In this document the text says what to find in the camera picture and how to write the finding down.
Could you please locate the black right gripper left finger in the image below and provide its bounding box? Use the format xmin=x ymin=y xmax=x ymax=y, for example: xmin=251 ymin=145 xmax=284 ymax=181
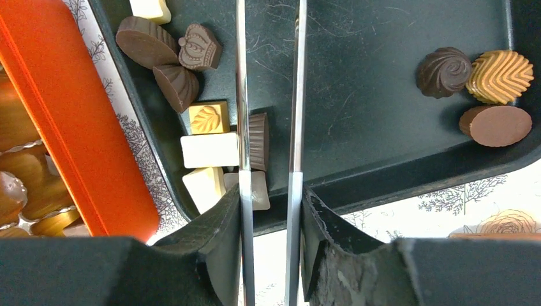
xmin=154 ymin=186 xmax=241 ymax=305

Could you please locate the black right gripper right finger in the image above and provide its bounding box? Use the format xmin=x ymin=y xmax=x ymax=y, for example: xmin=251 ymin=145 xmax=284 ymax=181
xmin=300 ymin=187 xmax=419 ymax=305

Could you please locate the metal tongs white handle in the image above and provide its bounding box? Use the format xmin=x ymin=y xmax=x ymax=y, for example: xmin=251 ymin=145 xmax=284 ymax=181
xmin=235 ymin=0 xmax=308 ymax=305

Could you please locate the orange chocolate box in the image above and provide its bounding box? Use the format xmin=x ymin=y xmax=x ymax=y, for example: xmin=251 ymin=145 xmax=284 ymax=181
xmin=1 ymin=1 xmax=159 ymax=242

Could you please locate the white chocolate bar lower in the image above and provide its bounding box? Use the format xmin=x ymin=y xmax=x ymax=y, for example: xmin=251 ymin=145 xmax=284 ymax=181
xmin=182 ymin=167 xmax=226 ymax=214

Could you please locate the white chocolate bar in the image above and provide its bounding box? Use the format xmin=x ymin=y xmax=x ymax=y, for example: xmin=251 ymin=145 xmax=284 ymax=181
xmin=182 ymin=167 xmax=226 ymax=214
xmin=180 ymin=132 xmax=239 ymax=168

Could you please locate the dark square chocolate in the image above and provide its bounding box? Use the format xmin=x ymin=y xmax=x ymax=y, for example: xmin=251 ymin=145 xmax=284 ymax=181
xmin=224 ymin=171 xmax=271 ymax=211

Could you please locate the white chocolate bar upper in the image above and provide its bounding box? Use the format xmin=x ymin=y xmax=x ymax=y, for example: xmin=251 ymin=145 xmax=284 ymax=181
xmin=180 ymin=132 xmax=239 ymax=168

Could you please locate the black chocolate tray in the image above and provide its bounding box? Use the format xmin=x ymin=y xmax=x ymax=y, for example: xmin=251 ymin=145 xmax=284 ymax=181
xmin=88 ymin=1 xmax=540 ymax=235

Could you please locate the caramel square leaf chocolate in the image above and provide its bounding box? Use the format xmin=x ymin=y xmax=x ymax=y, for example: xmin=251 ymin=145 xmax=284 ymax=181
xmin=188 ymin=101 xmax=230 ymax=135

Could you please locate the dark ridged chocolate cup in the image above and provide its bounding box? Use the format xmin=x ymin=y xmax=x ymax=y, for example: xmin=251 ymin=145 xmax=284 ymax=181
xmin=249 ymin=113 xmax=269 ymax=171

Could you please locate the milk chocolate cone piece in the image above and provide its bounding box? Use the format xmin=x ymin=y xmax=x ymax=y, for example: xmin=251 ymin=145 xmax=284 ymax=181
xmin=152 ymin=64 xmax=199 ymax=113

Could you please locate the milk chocolate oval disc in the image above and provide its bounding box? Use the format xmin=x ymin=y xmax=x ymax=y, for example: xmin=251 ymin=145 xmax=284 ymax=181
xmin=459 ymin=105 xmax=533 ymax=147

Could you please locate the milk chocolate crown piece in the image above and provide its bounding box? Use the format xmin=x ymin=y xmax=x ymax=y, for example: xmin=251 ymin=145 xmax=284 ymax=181
xmin=178 ymin=24 xmax=223 ymax=71

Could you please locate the dark swirl chocolate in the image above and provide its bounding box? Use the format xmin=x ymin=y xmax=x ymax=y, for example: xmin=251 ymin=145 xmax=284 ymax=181
xmin=415 ymin=47 xmax=473 ymax=99

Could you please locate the milk chocolate shell oval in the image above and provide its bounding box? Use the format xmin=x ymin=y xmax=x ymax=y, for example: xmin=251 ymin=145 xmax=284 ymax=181
xmin=115 ymin=16 xmax=179 ymax=69

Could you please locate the caramel round chocolate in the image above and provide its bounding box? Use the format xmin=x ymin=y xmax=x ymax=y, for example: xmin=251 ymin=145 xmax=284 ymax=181
xmin=465 ymin=50 xmax=534 ymax=105

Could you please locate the orange compartment organizer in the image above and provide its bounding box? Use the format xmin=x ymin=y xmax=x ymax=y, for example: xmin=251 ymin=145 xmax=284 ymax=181
xmin=448 ymin=233 xmax=540 ymax=241

